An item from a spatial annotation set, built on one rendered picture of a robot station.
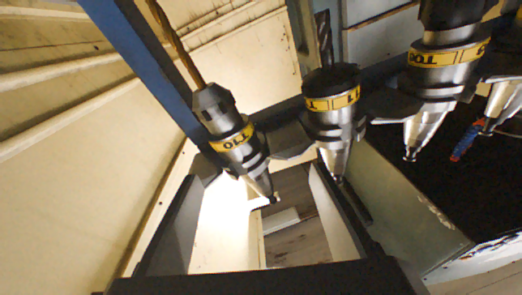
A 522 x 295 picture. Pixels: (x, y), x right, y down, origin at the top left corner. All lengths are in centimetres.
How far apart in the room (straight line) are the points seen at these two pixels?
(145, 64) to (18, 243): 32
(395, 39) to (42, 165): 110
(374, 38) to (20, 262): 107
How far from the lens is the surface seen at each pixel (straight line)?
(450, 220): 57
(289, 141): 17
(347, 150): 20
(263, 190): 22
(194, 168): 22
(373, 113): 19
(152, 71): 21
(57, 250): 43
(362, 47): 85
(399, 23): 93
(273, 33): 111
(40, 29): 61
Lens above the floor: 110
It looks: 37 degrees up
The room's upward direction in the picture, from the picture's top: 153 degrees clockwise
